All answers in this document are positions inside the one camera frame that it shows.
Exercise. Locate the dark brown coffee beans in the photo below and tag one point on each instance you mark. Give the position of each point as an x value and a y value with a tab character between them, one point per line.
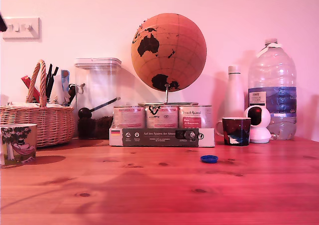
99	128

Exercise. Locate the illustrated cartoon coffee cup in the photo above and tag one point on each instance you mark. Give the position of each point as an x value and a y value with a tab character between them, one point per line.
20	140

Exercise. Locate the tin can black logo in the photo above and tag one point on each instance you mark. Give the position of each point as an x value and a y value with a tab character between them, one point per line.
162	118

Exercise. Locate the cardboard tray box dark print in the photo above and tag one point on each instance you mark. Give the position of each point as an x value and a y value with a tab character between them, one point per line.
159	138

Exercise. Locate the cork globe on metal stand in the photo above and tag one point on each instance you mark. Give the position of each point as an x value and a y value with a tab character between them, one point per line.
179	55

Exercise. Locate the clear plastic lidded container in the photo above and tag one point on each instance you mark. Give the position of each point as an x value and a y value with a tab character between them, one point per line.
99	80

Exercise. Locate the blue round capsule lid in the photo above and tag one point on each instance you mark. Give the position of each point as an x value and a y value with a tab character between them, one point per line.
209	159

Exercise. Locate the white slim bottle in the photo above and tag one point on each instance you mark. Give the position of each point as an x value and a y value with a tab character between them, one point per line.
233	95

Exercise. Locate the dark mug with night print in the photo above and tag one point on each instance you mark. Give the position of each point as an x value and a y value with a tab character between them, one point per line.
236	133

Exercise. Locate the black kitchen utensil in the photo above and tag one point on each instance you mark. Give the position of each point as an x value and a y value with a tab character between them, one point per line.
48	80
53	74

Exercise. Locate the large clear water bottle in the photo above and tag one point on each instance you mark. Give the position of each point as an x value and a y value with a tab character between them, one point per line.
274	73

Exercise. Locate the red packet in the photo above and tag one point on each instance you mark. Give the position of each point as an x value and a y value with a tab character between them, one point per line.
27	81

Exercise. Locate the small white round camera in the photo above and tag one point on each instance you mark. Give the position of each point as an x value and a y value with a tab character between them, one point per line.
260	133

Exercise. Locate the white wall switch plate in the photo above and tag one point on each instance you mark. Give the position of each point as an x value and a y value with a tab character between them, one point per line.
22	34

